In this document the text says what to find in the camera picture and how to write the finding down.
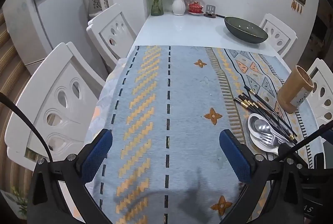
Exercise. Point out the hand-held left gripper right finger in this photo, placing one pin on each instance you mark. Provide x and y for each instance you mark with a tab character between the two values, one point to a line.
234	156

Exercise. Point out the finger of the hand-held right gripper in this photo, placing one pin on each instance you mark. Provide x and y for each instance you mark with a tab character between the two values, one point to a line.
307	142

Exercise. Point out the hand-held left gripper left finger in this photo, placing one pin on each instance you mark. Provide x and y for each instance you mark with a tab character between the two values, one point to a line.
98	153

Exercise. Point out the white rice paddle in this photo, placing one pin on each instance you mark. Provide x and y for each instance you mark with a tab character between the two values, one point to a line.
253	140

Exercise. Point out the metal spoon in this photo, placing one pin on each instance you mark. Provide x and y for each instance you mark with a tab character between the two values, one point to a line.
261	126

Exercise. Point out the bamboo utensil holder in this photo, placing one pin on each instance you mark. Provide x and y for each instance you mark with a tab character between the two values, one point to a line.
294	91

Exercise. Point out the bundle of black chopsticks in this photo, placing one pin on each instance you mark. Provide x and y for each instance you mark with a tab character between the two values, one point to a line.
262	105

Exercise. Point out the dark rectangular object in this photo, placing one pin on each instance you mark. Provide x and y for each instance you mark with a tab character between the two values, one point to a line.
318	161

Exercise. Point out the pale floral table cover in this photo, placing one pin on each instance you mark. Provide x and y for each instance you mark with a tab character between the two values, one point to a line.
109	88

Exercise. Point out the white wooden chair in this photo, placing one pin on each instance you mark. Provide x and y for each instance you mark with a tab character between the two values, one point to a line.
39	109
104	26
326	78
283	31

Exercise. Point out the patterned blue tablecloth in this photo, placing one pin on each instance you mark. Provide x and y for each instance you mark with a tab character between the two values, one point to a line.
182	83

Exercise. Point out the yellow flower plant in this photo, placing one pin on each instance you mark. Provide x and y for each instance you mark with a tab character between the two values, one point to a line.
18	203

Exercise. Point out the brown striped curtain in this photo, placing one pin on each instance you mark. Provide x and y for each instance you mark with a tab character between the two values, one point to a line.
10	67

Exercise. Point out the dark green bowl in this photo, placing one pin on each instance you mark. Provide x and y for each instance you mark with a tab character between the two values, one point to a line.
244	31

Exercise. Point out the grey refrigerator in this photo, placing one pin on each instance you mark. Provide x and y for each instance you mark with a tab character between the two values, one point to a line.
59	21

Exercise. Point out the small black stick object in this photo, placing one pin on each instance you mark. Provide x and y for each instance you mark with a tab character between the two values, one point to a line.
220	15

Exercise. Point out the small metal phone stand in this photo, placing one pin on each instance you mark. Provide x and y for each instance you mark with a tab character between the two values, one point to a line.
210	10

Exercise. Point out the red lidded teacup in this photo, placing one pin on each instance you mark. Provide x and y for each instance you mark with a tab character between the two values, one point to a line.
195	8

